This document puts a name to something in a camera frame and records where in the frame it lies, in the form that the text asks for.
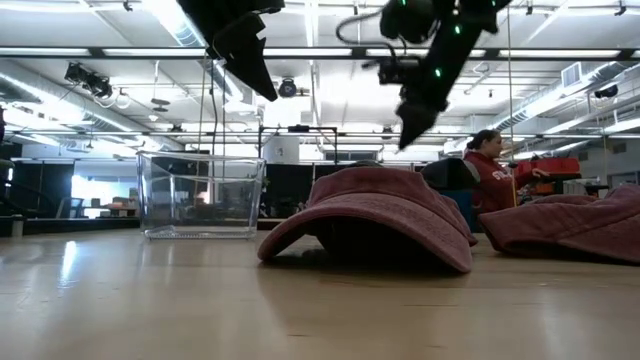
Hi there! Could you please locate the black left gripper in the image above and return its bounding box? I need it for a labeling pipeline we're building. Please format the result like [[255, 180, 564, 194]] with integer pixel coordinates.
[[177, 0, 286, 102]]

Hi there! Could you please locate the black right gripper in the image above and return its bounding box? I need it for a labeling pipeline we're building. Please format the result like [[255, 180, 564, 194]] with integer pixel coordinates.
[[397, 37, 469, 150]]

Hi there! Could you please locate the person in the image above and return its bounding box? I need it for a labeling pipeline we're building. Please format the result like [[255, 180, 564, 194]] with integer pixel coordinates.
[[462, 128, 551, 216]]

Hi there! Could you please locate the maroon cap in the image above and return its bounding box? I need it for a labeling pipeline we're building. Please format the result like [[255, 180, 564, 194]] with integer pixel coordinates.
[[257, 166, 479, 275], [477, 183, 640, 266]]

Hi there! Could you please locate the blue plastic bin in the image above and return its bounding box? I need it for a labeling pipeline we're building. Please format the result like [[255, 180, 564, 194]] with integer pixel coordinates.
[[442, 188, 477, 232]]

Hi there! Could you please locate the red storage bin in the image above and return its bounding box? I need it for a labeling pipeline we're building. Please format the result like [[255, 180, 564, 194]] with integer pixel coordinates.
[[529, 157, 582, 176]]

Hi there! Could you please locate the overhead beam with lights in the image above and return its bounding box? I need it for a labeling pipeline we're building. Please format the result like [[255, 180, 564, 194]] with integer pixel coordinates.
[[0, 46, 640, 62]]

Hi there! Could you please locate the black ceiling mounted device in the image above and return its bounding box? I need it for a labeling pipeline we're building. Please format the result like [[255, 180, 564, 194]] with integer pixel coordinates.
[[63, 62, 114, 100]]

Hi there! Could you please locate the clear plastic bin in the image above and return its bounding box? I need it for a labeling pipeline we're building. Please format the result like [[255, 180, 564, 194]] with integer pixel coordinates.
[[135, 149, 267, 241]]

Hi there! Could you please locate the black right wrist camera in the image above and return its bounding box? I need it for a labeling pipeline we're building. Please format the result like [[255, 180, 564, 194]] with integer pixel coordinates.
[[377, 56, 421, 84]]

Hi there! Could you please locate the black round overhead camera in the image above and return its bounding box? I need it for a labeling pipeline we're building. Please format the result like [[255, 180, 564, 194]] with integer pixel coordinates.
[[277, 77, 300, 99]]

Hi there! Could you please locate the black looped gripper cable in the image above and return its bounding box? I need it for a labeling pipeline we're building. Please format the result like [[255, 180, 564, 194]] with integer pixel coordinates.
[[334, 8, 404, 64]]

